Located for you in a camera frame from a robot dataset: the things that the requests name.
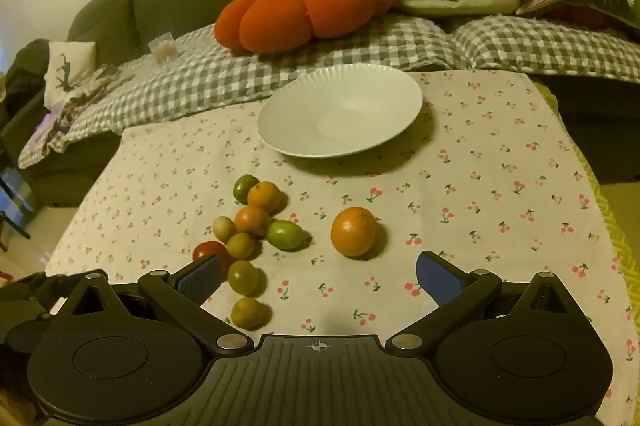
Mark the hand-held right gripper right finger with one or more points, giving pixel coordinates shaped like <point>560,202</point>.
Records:
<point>437,276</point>

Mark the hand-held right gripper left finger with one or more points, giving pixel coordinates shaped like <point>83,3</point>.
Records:
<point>200,278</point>

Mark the red tomato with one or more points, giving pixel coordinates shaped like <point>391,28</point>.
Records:
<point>207,250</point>

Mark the yellow-green plum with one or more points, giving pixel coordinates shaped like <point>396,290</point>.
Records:
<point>243,277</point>
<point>241,245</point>
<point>247,312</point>

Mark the pale yellow plum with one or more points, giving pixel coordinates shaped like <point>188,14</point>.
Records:
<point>223,227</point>

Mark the small orange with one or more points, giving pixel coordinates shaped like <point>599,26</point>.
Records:
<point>252,220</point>
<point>265,197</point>

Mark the large orange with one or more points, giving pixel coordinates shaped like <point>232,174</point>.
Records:
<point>353,231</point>

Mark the green plum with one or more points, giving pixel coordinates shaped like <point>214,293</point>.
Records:
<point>286,234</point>
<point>245,187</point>

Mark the white ridged plate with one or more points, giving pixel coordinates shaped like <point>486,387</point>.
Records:
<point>300,126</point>

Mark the grey checked blanket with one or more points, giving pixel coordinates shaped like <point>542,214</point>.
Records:
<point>200,76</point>

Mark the fluffy beige pompom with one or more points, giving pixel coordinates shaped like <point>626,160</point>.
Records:
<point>163,50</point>

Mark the white tree print cushion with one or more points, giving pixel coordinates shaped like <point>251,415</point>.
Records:
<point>70,71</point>

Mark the orange pumpkin cushion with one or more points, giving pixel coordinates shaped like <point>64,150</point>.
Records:
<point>300,11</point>

